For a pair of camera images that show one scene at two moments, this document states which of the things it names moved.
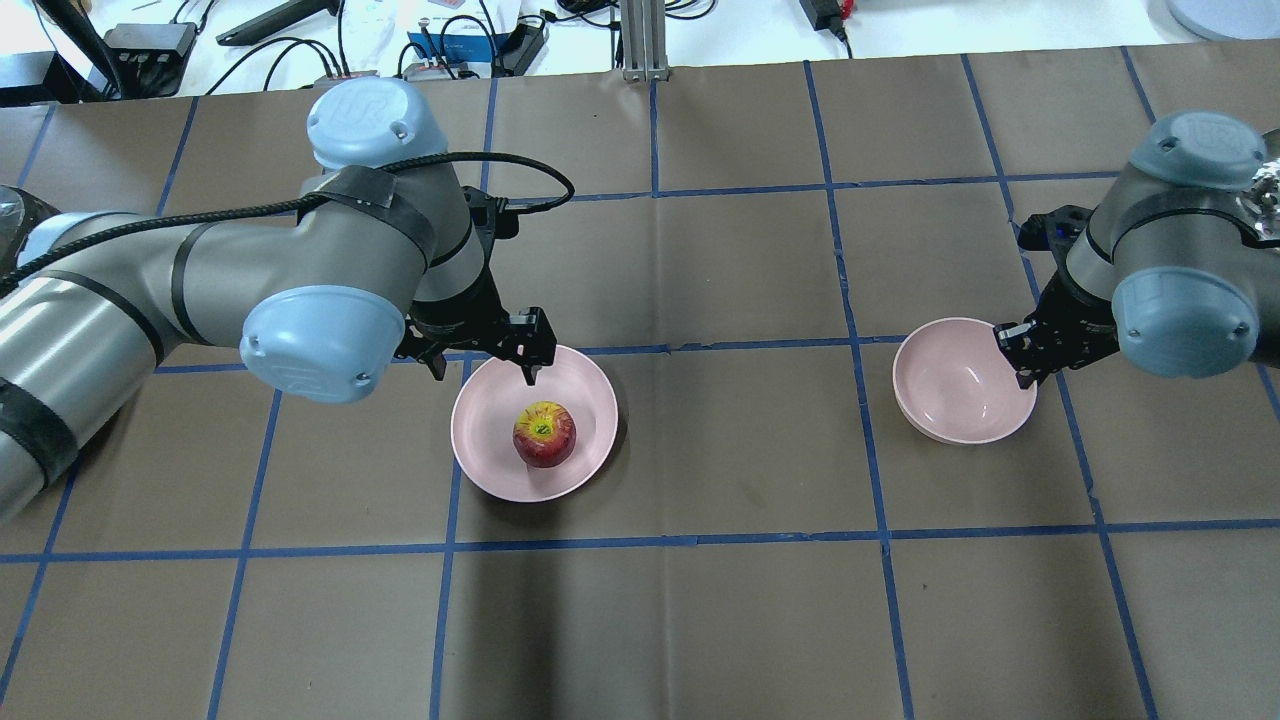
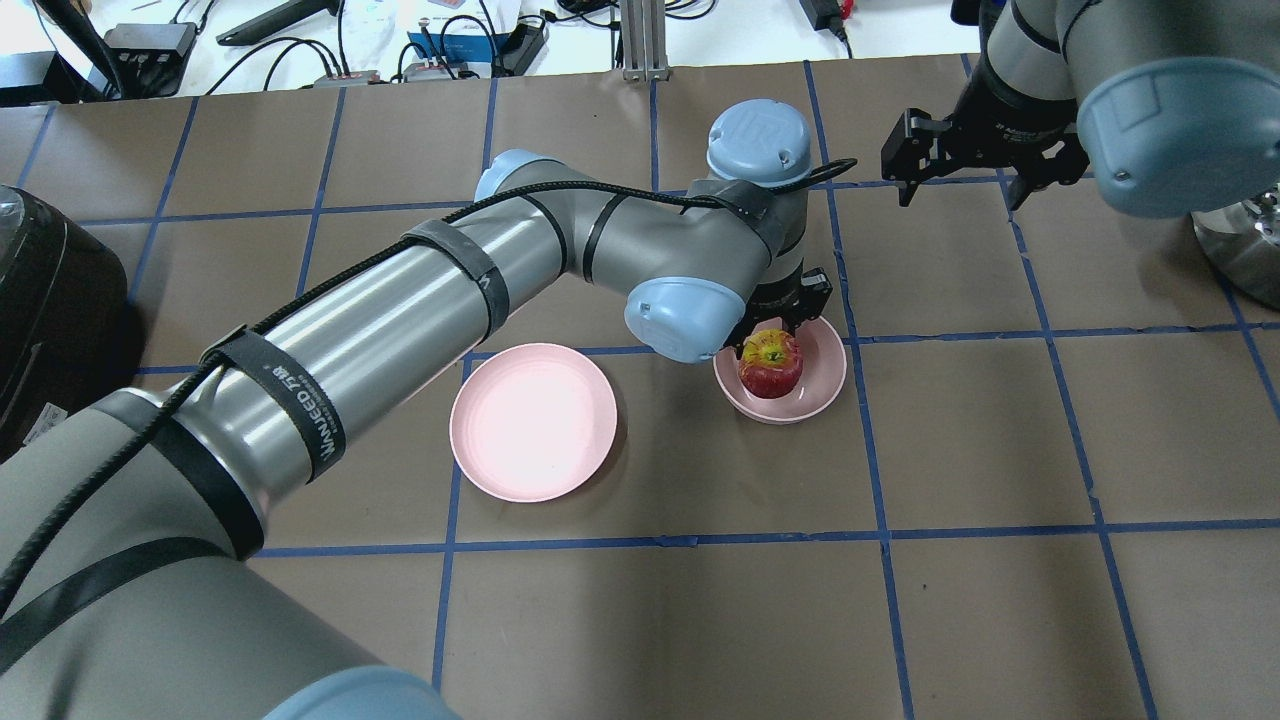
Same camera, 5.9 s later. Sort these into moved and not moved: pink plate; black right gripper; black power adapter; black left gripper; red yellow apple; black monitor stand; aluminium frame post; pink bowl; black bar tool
Moved: pink bowl; black right gripper; red yellow apple; black left gripper
Not moved: pink plate; black power adapter; black bar tool; aluminium frame post; black monitor stand
